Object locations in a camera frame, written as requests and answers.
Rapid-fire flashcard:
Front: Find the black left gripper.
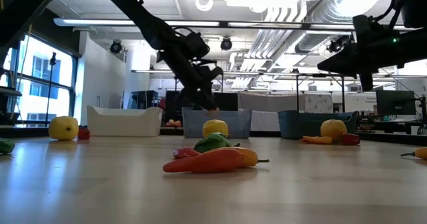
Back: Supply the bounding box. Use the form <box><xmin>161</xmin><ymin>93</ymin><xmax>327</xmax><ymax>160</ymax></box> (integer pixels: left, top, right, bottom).
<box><xmin>159</xmin><ymin>46</ymin><xmax>224</xmax><ymax>112</ymax></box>

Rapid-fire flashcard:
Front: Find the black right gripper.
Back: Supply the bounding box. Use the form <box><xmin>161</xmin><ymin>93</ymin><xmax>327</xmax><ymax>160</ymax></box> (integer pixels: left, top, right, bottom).
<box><xmin>316</xmin><ymin>36</ymin><xmax>407</xmax><ymax>91</ymax></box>

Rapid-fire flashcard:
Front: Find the large yellow bell pepper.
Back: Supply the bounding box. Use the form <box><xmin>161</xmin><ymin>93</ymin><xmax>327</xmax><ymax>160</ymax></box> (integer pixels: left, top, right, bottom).
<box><xmin>48</xmin><ymin>115</ymin><xmax>79</xmax><ymax>141</ymax></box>
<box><xmin>202</xmin><ymin>119</ymin><xmax>230</xmax><ymax>138</ymax></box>

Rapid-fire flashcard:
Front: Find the green bell pepper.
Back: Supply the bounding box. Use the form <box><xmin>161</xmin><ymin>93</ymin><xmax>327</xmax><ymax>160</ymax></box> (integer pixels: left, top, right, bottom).
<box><xmin>0</xmin><ymin>137</ymin><xmax>16</xmax><ymax>155</ymax></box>
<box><xmin>193</xmin><ymin>132</ymin><xmax>241</xmax><ymax>154</ymax></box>

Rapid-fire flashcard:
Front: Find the red sweet pepper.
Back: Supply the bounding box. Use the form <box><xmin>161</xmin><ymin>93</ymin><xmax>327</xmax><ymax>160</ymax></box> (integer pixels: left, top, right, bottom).
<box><xmin>172</xmin><ymin>147</ymin><xmax>201</xmax><ymax>160</ymax></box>

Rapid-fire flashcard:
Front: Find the large orange-yellow bell pepper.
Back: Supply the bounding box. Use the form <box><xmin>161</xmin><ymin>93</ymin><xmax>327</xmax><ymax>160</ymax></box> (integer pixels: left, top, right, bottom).
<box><xmin>320</xmin><ymin>119</ymin><xmax>348</xmax><ymax>141</ymax></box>

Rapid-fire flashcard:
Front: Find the small red bell pepper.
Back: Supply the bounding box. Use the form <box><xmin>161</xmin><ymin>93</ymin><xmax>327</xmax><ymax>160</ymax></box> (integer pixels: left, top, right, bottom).
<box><xmin>340</xmin><ymin>132</ymin><xmax>362</xmax><ymax>146</ymax></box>
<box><xmin>77</xmin><ymin>126</ymin><xmax>91</xmax><ymax>141</ymax></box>

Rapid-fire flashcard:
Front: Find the yellow-orange sweet pepper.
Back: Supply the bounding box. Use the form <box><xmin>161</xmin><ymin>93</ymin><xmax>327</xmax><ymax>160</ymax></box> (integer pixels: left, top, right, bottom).
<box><xmin>400</xmin><ymin>146</ymin><xmax>427</xmax><ymax>161</ymax></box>
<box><xmin>213</xmin><ymin>146</ymin><xmax>270</xmax><ymax>168</ymax></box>

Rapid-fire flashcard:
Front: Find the slim red-orange sweet pepper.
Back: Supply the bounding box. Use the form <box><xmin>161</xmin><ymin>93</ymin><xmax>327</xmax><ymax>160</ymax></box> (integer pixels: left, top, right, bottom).
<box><xmin>298</xmin><ymin>135</ymin><xmax>334</xmax><ymax>145</ymax></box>

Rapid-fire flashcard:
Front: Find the tall black background monitor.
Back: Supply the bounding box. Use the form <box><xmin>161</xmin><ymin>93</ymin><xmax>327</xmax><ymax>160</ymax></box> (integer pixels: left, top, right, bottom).
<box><xmin>165</xmin><ymin>90</ymin><xmax>183</xmax><ymax>122</ymax></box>

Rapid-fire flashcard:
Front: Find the black ceiling spotlight cluster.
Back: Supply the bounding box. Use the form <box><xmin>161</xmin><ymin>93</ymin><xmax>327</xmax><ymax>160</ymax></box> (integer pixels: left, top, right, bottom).
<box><xmin>328</xmin><ymin>35</ymin><xmax>350</xmax><ymax>54</ymax></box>

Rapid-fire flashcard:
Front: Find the grey translucent plastic basket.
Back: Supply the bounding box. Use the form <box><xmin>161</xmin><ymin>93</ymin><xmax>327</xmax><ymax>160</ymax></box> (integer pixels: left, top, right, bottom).
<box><xmin>181</xmin><ymin>107</ymin><xmax>253</xmax><ymax>139</ymax></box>

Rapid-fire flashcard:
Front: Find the speckled white panel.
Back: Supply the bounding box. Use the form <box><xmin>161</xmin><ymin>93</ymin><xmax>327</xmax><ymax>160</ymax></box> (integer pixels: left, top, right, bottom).
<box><xmin>304</xmin><ymin>93</ymin><xmax>334</xmax><ymax>114</ymax></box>

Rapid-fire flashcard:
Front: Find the wide black background monitor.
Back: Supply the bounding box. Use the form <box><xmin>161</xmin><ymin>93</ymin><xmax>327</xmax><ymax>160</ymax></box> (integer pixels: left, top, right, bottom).
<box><xmin>376</xmin><ymin>89</ymin><xmax>417</xmax><ymax>116</ymax></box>

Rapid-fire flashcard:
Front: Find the dark equipment cart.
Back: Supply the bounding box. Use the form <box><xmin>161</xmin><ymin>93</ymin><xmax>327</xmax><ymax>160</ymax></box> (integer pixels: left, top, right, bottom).
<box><xmin>130</xmin><ymin>89</ymin><xmax>159</xmax><ymax>110</ymax></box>

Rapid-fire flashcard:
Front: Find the round black ceiling spotlight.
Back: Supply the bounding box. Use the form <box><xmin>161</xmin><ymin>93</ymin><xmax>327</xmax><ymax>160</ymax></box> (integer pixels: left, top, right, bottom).
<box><xmin>109</xmin><ymin>39</ymin><xmax>123</xmax><ymax>55</ymax></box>
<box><xmin>220</xmin><ymin>36</ymin><xmax>234</xmax><ymax>51</ymax></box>

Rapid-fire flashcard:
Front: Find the white hanging cloth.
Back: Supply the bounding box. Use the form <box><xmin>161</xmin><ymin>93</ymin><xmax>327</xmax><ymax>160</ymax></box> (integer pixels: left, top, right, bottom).
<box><xmin>238</xmin><ymin>91</ymin><xmax>306</xmax><ymax>131</ymax></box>

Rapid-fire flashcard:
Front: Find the teal plastic basket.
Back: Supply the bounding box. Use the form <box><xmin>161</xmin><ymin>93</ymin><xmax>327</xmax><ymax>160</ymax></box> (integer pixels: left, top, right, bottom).
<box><xmin>278</xmin><ymin>109</ymin><xmax>360</xmax><ymax>141</ymax></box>

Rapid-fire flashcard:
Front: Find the white plastic basket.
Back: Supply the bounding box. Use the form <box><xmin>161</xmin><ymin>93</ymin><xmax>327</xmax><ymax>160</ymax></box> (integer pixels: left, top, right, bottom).
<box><xmin>86</xmin><ymin>104</ymin><xmax>163</xmax><ymax>137</ymax></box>

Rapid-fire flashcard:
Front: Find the white ceiling pipe bundle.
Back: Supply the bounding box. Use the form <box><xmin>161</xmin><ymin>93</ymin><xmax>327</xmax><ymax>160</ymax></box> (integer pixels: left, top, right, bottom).
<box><xmin>230</xmin><ymin>0</ymin><xmax>308</xmax><ymax>88</ymax></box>

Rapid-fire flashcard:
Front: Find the long ceiling light strip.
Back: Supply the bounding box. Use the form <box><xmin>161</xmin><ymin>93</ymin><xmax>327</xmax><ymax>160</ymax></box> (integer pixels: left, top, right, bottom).
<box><xmin>228</xmin><ymin>21</ymin><xmax>356</xmax><ymax>31</ymax></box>
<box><xmin>53</xmin><ymin>17</ymin><xmax>221</xmax><ymax>27</ymax></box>

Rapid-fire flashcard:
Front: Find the black tripod stand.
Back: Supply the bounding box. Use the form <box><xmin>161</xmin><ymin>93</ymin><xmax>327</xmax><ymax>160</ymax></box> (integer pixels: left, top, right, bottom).
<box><xmin>45</xmin><ymin>51</ymin><xmax>57</xmax><ymax>127</ymax></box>

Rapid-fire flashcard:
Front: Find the large room window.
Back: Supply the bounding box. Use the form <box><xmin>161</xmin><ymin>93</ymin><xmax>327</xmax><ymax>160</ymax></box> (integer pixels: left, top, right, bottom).
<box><xmin>0</xmin><ymin>33</ymin><xmax>79</xmax><ymax>128</ymax></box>

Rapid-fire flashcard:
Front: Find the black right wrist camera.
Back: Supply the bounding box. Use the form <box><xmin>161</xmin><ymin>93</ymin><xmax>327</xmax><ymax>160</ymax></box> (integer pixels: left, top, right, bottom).
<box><xmin>352</xmin><ymin>13</ymin><xmax>378</xmax><ymax>38</ymax></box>

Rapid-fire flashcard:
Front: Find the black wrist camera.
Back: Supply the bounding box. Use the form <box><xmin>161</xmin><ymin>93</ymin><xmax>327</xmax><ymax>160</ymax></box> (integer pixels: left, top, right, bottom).
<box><xmin>179</xmin><ymin>30</ymin><xmax>211</xmax><ymax>61</ymax></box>
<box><xmin>352</xmin><ymin>13</ymin><xmax>378</xmax><ymax>38</ymax></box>

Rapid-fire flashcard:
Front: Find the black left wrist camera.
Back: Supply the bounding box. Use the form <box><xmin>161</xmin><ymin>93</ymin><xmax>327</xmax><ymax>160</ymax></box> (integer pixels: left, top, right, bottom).
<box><xmin>179</xmin><ymin>30</ymin><xmax>211</xmax><ymax>61</ymax></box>

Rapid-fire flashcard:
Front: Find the black workstation frame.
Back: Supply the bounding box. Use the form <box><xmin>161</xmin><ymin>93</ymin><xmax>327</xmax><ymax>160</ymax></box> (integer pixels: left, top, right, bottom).
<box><xmin>296</xmin><ymin>73</ymin><xmax>346</xmax><ymax>113</ymax></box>

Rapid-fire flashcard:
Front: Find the silver ventilation duct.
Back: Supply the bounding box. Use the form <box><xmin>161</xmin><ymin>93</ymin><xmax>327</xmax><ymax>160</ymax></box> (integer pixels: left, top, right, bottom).
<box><xmin>293</xmin><ymin>0</ymin><xmax>394</xmax><ymax>55</ymax></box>

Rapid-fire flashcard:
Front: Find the white ring ceiling lamp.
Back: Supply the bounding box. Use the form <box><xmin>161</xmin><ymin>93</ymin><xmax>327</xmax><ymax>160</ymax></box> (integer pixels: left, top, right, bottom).
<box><xmin>195</xmin><ymin>0</ymin><xmax>214</xmax><ymax>13</ymax></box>

